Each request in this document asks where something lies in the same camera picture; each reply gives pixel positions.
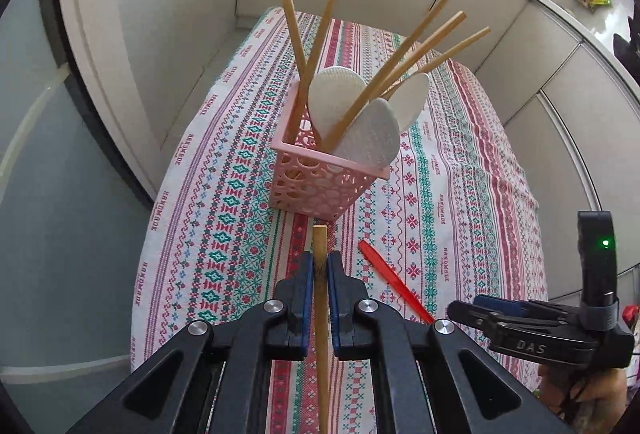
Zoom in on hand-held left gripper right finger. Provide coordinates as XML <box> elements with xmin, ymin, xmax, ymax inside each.
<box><xmin>326</xmin><ymin>250</ymin><xmax>576</xmax><ymax>434</ymax></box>

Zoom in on frosted glass sliding door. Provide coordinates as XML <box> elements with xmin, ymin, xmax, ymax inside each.
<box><xmin>0</xmin><ymin>0</ymin><xmax>166</xmax><ymax>434</ymax></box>

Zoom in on patterned tablecloth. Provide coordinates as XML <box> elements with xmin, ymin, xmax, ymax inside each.
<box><xmin>131</xmin><ymin>7</ymin><xmax>548</xmax><ymax>434</ymax></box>

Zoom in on white kitchen base cabinets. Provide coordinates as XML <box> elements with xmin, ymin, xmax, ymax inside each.
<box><xmin>235</xmin><ymin>0</ymin><xmax>640</xmax><ymax>315</ymax></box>

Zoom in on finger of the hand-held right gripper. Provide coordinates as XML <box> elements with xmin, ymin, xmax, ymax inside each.
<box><xmin>446</xmin><ymin>300</ymin><xmax>516</xmax><ymax>340</ymax></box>
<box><xmin>472</xmin><ymin>293</ymin><xmax>583</xmax><ymax>322</ymax></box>

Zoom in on red plastic knife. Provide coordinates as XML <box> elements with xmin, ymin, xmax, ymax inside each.
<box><xmin>358</xmin><ymin>240</ymin><xmax>436</xmax><ymax>325</ymax></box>

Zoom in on white plastic spoon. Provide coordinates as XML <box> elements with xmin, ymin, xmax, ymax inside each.
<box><xmin>307</xmin><ymin>67</ymin><xmax>368</xmax><ymax>140</ymax></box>
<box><xmin>387</xmin><ymin>73</ymin><xmax>431</xmax><ymax>132</ymax></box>
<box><xmin>332</xmin><ymin>98</ymin><xmax>401</xmax><ymax>165</ymax></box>

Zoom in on person's right hand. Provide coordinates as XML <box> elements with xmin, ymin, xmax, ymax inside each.
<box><xmin>537</xmin><ymin>364</ymin><xmax>628</xmax><ymax>434</ymax></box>

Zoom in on black wok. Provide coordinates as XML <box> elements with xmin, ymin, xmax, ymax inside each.
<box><xmin>612</xmin><ymin>14</ymin><xmax>640</xmax><ymax>80</ymax></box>

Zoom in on pink plastic basket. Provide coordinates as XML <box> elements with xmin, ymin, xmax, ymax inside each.
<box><xmin>268</xmin><ymin>82</ymin><xmax>392</xmax><ymax>221</ymax></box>

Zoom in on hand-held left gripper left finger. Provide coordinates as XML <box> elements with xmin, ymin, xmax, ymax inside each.
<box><xmin>67</xmin><ymin>250</ymin><xmax>313</xmax><ymax>434</ymax></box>

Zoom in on white kitchen countertop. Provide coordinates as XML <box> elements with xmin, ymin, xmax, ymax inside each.
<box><xmin>410</xmin><ymin>0</ymin><xmax>640</xmax><ymax>100</ymax></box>

